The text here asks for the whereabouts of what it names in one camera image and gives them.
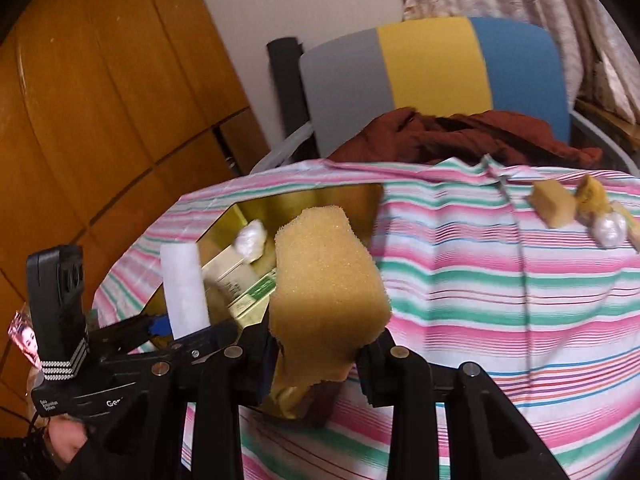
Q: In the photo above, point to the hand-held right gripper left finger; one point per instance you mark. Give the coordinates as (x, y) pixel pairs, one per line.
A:
(220, 410)

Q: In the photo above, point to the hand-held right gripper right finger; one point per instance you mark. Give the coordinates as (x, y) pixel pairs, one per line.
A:
(380, 375)

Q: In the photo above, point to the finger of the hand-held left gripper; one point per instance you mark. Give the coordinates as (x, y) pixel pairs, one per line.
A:
(125, 331)
(210, 338)

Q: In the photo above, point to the white foam roll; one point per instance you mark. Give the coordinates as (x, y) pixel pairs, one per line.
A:
(182, 285)

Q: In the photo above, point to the yellow sponge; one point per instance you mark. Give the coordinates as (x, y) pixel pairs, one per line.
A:
(325, 285)

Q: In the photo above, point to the gold tin box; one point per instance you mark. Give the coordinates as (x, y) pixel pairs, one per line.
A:
(300, 200)

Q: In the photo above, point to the yellow knitted sock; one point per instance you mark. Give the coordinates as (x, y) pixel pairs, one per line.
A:
(592, 197)

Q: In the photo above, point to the person's left hand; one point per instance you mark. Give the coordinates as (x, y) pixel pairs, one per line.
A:
(65, 440)

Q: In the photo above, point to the packet with face print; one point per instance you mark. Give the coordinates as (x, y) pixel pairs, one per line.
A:
(25, 337)

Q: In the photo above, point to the green and white carton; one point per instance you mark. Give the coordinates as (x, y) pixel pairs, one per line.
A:
(255, 294)

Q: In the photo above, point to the beige carton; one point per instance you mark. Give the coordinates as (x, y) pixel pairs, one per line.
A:
(230, 275)

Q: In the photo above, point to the white wrapped ball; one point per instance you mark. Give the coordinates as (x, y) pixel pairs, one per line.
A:
(250, 242)

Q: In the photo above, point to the striped tablecloth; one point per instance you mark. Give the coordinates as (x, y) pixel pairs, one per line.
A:
(450, 285)

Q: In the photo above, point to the wooden wardrobe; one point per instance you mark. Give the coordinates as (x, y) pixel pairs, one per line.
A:
(100, 85)

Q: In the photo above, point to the dark red jacket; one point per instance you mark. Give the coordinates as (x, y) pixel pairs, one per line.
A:
(450, 135)

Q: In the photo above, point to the grey yellow blue chair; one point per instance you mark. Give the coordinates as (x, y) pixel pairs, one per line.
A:
(430, 65)

